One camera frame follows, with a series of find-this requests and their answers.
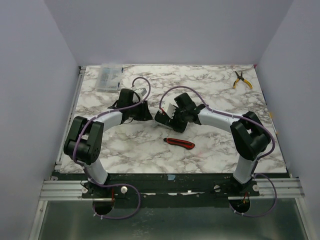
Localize red black utility knife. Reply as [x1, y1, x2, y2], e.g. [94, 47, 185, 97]
[163, 137, 195, 150]

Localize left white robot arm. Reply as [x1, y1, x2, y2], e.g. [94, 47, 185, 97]
[63, 87, 153, 185]

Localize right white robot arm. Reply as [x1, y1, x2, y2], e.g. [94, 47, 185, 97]
[154, 93, 274, 185]

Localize clear plastic parts box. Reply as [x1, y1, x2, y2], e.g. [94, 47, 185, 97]
[95, 63, 123, 92]

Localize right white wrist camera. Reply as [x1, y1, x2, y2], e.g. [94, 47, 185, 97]
[160, 102, 177, 119]

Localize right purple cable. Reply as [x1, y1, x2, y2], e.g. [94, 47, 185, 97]
[158, 86, 278, 218]

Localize purple cable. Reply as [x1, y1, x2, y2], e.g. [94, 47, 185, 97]
[72, 76, 151, 221]
[158, 86, 278, 218]

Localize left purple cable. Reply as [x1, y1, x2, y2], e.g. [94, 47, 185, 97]
[72, 76, 151, 221]

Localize yellow handled pliers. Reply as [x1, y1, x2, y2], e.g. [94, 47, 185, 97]
[232, 71, 253, 90]

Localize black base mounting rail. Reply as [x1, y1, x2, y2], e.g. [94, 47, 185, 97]
[82, 173, 259, 208]

